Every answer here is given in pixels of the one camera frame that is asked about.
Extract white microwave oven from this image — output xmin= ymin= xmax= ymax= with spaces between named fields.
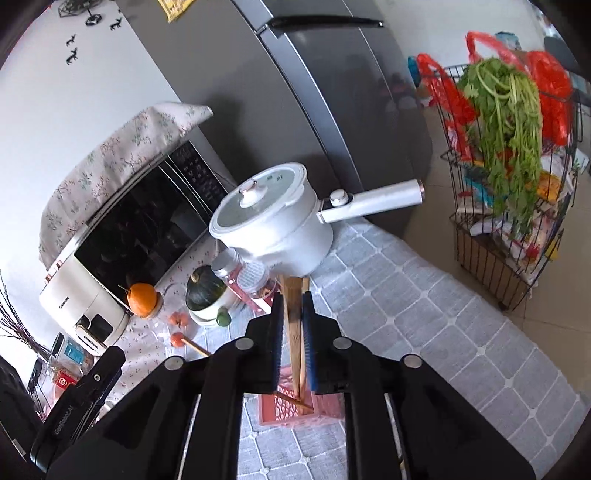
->
xmin=39 ymin=138 xmax=232 ymax=356

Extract grey refrigerator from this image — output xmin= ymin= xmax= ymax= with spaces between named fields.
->
xmin=115 ymin=0 xmax=435 ymax=241

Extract yellow cloth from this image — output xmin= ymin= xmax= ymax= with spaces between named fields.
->
xmin=157 ymin=0 xmax=191 ymax=24

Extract bunch of green herbs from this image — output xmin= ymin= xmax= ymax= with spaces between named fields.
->
xmin=457 ymin=58 xmax=544 ymax=238

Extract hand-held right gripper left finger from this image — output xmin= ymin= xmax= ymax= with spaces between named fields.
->
xmin=46 ymin=293 xmax=284 ymax=480

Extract cherry print tablecloth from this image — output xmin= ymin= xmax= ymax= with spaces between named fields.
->
xmin=108 ymin=235 xmax=259 ymax=416

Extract dark green squash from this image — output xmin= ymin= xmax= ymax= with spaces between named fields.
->
xmin=186 ymin=267 xmax=228 ymax=311

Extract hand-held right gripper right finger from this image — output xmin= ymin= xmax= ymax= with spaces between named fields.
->
xmin=302 ymin=291 xmax=536 ymax=480

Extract wooden chopstick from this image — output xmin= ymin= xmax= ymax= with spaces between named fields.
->
xmin=283 ymin=275 xmax=303 ymax=402
xmin=271 ymin=391 xmax=315 ymax=411
xmin=181 ymin=338 xmax=212 ymax=357

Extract white electric pot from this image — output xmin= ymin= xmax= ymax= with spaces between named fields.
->
xmin=209 ymin=162 xmax=426 ymax=278

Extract floral cover cloth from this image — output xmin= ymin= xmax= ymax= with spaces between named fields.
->
xmin=39 ymin=102 xmax=213 ymax=271

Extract pink perforated utensil basket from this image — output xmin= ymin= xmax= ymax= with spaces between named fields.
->
xmin=259 ymin=390 xmax=345 ymax=428

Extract red berry jar silver lid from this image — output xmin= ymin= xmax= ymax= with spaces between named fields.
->
xmin=211 ymin=249 xmax=252 ymax=301

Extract dry branches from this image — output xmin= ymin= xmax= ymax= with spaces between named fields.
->
xmin=0 ymin=272 xmax=52 ymax=367

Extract black wire rack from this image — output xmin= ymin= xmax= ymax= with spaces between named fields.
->
xmin=427 ymin=62 xmax=585 ymax=315

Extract white ceramic bowl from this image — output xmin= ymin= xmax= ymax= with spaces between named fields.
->
xmin=188 ymin=291 xmax=241 ymax=326

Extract red berry jar clear lid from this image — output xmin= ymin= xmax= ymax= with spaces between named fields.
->
xmin=236 ymin=258 xmax=282 ymax=310

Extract red plastic bag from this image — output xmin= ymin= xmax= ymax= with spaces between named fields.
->
xmin=466 ymin=31 xmax=574 ymax=146
xmin=416 ymin=53 xmax=477 ymax=160

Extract white pot lid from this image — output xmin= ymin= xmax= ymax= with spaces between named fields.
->
xmin=221 ymin=162 xmax=308 ymax=232

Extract blue label box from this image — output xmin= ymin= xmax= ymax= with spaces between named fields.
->
xmin=56 ymin=333 xmax=96 ymax=371

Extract red box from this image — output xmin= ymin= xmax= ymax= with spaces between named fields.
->
xmin=50 ymin=369 xmax=80 ymax=394

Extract grey quilted tablecloth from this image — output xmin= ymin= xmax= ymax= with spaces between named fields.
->
xmin=235 ymin=217 xmax=587 ymax=480

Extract orange pumpkin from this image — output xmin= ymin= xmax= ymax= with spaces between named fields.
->
xmin=119 ymin=282 xmax=160 ymax=317

